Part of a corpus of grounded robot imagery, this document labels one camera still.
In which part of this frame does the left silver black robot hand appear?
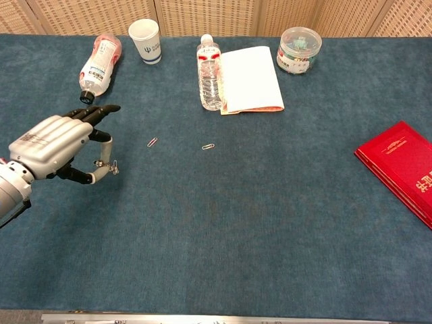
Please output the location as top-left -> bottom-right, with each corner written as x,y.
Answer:
8,104 -> 122,186

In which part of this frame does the pink label bottle black cap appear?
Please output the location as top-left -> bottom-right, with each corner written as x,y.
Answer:
79,33 -> 123,107

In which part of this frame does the white paper cup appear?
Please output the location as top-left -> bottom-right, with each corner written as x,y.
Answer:
128,18 -> 162,65

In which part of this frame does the clear water bottle red label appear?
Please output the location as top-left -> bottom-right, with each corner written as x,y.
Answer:
196,34 -> 224,111

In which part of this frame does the woven bamboo folding screen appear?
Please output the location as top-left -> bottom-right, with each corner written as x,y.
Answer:
0,0 -> 432,38

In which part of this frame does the blue table cloth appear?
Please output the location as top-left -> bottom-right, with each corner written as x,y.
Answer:
0,33 -> 432,315

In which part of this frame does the white paper booklet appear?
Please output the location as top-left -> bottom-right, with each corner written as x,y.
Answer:
219,46 -> 285,116

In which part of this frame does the clear jar of binder clips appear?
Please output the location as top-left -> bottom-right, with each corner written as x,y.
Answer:
276,26 -> 323,76

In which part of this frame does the red hardcover book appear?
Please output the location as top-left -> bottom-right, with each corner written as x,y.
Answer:
354,120 -> 432,231

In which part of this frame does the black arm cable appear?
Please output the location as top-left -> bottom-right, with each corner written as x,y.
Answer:
0,198 -> 32,230

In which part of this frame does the aluminium table edge rail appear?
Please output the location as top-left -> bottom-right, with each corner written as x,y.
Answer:
40,313 -> 389,324

